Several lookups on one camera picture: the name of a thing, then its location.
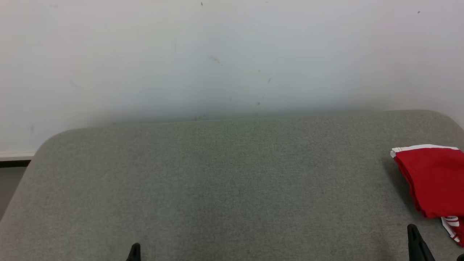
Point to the grey fabric sofa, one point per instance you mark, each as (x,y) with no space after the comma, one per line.
(217,188)

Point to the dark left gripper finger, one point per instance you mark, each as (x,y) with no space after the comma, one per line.
(134,253)

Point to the red white baseball jersey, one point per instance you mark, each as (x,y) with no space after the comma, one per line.
(455,228)

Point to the red shorts white trim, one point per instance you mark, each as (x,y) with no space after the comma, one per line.
(435,181)

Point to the white wall baseboard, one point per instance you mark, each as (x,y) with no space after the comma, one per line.
(16,156)

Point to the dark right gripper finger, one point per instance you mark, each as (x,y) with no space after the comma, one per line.
(417,246)
(461,258)

